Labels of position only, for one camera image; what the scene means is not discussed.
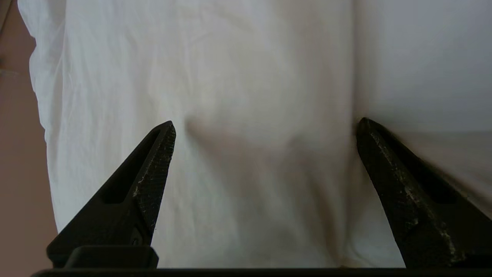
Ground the white bed sheet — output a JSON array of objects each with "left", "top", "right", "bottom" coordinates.
[{"left": 352, "top": 0, "right": 492, "bottom": 216}]

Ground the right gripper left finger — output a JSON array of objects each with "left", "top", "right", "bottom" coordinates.
[{"left": 47, "top": 120, "right": 176, "bottom": 269}]

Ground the white duvet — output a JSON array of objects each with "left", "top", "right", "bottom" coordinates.
[{"left": 17, "top": 0, "right": 406, "bottom": 269}]

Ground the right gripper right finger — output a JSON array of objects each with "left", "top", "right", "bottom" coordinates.
[{"left": 356, "top": 117, "right": 492, "bottom": 269}]

